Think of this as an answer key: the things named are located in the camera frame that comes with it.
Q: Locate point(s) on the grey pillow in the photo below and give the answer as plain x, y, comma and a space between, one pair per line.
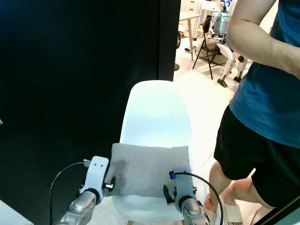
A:
145, 171

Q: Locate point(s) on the white plastic chair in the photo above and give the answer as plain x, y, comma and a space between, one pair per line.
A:
157, 115

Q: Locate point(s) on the black folding chair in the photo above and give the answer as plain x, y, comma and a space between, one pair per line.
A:
204, 51

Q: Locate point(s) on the black door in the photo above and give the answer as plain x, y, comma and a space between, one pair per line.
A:
75, 70

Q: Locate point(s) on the person in blue shirt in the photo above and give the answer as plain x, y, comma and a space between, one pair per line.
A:
267, 103

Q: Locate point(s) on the seated silver humanoid robot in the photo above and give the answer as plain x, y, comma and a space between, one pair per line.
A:
220, 23

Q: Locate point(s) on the light wooden table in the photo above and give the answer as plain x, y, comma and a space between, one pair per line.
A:
187, 16

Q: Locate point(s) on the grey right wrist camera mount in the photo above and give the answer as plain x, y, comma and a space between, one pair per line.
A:
183, 187

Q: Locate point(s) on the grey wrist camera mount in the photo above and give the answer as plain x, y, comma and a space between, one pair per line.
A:
96, 173
183, 187

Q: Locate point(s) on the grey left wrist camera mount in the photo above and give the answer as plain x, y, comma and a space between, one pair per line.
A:
96, 173

